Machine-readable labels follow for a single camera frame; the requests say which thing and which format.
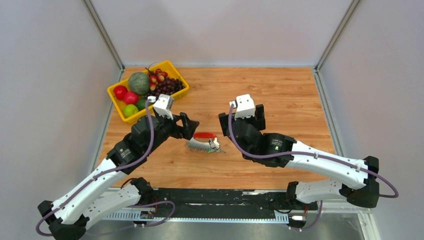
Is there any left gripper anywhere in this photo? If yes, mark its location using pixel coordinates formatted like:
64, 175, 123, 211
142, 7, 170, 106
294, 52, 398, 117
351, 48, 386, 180
145, 110, 199, 155

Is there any metal key holder red handle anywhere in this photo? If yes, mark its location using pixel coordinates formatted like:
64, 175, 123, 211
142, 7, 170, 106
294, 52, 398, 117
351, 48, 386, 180
186, 132, 221, 153

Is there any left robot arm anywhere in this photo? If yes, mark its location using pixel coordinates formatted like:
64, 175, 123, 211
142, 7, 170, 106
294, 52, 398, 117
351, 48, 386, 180
35, 107, 200, 240

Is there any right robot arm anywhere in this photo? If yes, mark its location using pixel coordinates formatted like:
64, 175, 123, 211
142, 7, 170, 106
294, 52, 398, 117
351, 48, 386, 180
218, 104, 380, 209

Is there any key with green tag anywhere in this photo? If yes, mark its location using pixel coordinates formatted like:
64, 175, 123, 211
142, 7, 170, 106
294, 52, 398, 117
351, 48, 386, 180
206, 148, 226, 154

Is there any dark purple grape bunch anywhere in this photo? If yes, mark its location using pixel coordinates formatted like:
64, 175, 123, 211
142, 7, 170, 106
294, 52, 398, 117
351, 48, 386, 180
143, 78, 186, 99

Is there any dark green lime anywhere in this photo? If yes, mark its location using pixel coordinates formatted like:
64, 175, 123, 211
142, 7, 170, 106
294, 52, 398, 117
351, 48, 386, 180
135, 98, 153, 111

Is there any light green apple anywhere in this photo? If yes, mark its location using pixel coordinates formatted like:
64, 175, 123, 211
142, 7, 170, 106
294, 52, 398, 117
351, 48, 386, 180
122, 104, 139, 118

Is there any red cherries bunch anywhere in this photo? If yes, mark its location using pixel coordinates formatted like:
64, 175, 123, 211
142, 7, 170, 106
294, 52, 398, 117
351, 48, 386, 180
145, 67, 168, 92

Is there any pink red apple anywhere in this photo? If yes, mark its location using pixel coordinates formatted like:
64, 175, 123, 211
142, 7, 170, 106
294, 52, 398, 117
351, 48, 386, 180
122, 91, 139, 105

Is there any green melon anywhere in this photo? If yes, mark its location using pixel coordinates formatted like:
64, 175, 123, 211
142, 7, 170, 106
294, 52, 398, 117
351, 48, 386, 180
128, 72, 150, 95

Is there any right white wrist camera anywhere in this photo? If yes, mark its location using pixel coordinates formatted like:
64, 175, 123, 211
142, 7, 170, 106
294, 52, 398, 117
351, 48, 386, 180
229, 94, 256, 119

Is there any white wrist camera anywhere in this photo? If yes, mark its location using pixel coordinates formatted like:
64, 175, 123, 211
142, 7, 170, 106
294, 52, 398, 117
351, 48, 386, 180
229, 94, 256, 119
147, 93, 175, 120

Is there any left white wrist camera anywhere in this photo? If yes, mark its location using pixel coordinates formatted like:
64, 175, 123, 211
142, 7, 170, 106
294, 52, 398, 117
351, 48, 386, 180
147, 93, 175, 120

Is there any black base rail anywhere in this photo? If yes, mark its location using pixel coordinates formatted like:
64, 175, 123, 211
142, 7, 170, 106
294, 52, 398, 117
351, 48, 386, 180
104, 188, 319, 224

